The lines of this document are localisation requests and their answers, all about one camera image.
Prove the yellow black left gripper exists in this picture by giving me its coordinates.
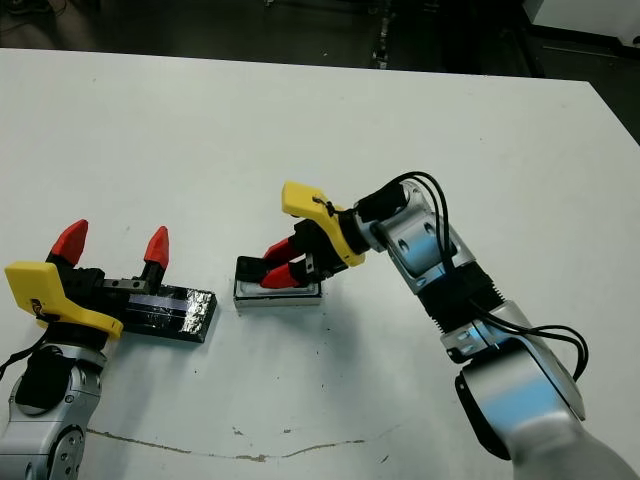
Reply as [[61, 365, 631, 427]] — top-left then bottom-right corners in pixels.
[[4, 218, 172, 342]]

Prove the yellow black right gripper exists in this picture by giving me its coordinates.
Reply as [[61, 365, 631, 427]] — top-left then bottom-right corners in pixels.
[[259, 181, 367, 291]]

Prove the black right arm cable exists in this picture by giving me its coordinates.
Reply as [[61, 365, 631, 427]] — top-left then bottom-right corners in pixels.
[[392, 171, 590, 384]]

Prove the white camera box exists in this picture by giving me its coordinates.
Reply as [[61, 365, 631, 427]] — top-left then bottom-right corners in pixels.
[[233, 269, 324, 315]]

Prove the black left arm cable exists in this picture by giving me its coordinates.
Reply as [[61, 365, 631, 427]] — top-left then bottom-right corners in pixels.
[[0, 334, 49, 381]]

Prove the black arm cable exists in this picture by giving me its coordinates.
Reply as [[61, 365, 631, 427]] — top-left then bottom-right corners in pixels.
[[392, 171, 590, 384], [0, 334, 49, 381]]

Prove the glossy black box lid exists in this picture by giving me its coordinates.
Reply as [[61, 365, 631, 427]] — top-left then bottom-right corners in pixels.
[[117, 282, 222, 345]]

